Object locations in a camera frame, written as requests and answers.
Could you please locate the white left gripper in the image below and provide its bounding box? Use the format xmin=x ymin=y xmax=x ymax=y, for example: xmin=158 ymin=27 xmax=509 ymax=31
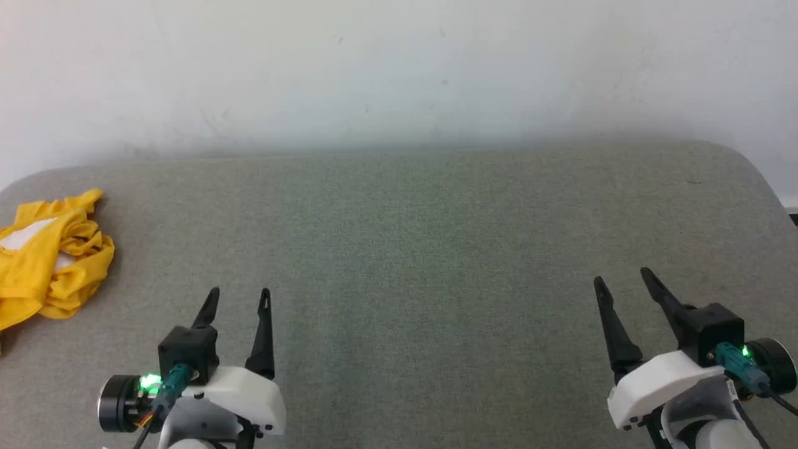
xmin=178 ymin=287 xmax=286 ymax=435

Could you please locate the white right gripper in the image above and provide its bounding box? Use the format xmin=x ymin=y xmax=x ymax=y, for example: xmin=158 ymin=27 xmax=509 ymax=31
xmin=594 ymin=267 xmax=727 ymax=431

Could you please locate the yellow t-shirt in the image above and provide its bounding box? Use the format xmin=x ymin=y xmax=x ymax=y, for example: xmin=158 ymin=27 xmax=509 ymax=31
xmin=0 ymin=189 xmax=117 ymax=356

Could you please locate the black left round motor housing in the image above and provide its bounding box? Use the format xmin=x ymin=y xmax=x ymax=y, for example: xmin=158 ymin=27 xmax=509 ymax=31
xmin=98 ymin=374 xmax=149 ymax=432

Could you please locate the black round motor housing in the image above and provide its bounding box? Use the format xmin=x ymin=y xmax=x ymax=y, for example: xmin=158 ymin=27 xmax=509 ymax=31
xmin=98 ymin=374 xmax=149 ymax=432
xmin=745 ymin=338 xmax=797 ymax=395

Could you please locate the black right round motor housing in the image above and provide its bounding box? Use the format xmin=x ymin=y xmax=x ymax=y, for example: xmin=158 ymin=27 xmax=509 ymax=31
xmin=745 ymin=338 xmax=797 ymax=395

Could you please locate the grey-green fabric sofa cushion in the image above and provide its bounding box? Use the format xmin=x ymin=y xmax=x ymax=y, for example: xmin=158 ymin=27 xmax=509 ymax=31
xmin=0 ymin=140 xmax=798 ymax=449

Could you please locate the teal left connector cable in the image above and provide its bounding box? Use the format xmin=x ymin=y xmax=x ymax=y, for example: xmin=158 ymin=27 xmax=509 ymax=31
xmin=132 ymin=364 xmax=194 ymax=449

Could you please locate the teal connector cable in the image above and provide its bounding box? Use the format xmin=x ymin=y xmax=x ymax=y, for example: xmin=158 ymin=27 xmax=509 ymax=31
xmin=716 ymin=343 xmax=798 ymax=449
xmin=132 ymin=364 xmax=194 ymax=449

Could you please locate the teal right connector cable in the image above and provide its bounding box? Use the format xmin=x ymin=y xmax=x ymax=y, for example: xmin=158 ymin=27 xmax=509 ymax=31
xmin=716 ymin=343 xmax=798 ymax=449

